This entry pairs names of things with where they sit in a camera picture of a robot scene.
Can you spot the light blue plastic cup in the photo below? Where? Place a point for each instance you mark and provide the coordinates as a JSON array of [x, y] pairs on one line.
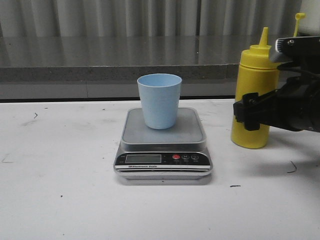
[[159, 96]]

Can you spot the grey stone counter ledge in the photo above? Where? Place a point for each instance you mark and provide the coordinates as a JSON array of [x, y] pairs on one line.
[[83, 68]]

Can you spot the yellow squeeze bottle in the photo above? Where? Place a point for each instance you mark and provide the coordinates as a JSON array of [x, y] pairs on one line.
[[256, 74]]

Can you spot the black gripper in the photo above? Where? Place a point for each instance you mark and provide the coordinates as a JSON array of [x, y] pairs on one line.
[[294, 107]]

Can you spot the silver electronic kitchen scale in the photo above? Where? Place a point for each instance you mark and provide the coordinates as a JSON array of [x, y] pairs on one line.
[[174, 156]]

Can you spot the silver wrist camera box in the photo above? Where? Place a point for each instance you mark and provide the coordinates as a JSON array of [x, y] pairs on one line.
[[295, 49]]

